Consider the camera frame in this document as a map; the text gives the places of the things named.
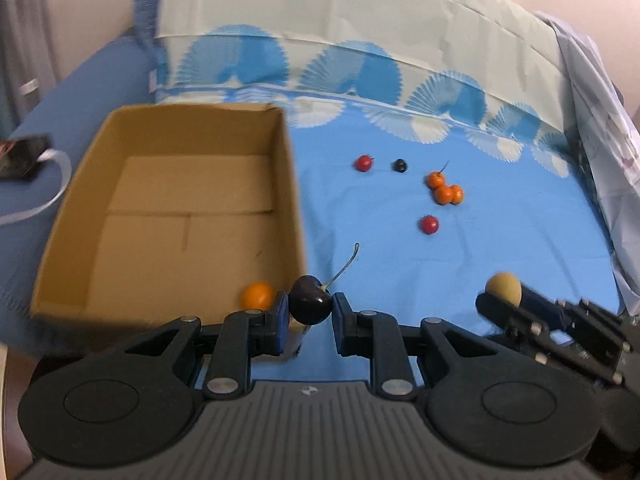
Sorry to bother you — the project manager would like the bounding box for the stemmed orange tangerine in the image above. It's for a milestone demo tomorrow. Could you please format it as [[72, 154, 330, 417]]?
[[425, 160, 451, 190]]

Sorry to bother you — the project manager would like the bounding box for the black smartphone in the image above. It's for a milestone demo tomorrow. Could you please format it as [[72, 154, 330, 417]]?
[[0, 133, 51, 180]]

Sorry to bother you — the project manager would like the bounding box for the grey curtain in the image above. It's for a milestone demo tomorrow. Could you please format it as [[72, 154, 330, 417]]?
[[0, 0, 67, 131]]

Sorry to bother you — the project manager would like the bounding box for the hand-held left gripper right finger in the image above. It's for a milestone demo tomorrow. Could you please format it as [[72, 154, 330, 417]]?
[[332, 292, 507, 400]]

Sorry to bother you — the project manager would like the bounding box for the blue fabric sofa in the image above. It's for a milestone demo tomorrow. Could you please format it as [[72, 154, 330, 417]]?
[[0, 0, 168, 361]]

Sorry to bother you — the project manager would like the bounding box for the small orange kumquat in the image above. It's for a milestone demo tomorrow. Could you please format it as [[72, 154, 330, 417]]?
[[240, 281, 276, 311]]

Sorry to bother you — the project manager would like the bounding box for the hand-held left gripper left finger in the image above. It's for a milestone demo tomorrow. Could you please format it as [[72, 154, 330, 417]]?
[[117, 292, 291, 400]]

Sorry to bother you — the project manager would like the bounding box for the pale grey cloth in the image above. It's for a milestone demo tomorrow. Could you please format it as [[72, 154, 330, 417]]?
[[537, 9, 640, 322]]

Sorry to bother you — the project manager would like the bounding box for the blue fan-print sheet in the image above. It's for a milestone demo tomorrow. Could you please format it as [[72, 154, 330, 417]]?
[[135, 0, 627, 396]]

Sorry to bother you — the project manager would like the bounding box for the white charging cable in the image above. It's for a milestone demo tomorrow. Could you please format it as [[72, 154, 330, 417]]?
[[0, 149, 72, 224]]

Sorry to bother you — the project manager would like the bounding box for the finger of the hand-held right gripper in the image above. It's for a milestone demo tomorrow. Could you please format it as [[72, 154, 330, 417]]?
[[520, 284, 632, 387], [475, 291, 552, 365]]

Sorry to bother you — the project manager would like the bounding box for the yellow green fruit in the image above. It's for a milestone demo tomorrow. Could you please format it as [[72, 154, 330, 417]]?
[[484, 272, 523, 306]]

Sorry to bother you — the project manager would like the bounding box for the brown cardboard box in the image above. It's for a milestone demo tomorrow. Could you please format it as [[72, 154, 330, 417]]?
[[31, 102, 309, 357]]

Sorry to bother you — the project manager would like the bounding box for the dark cherry with stem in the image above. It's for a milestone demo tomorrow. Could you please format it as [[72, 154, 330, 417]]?
[[289, 243, 361, 326]]

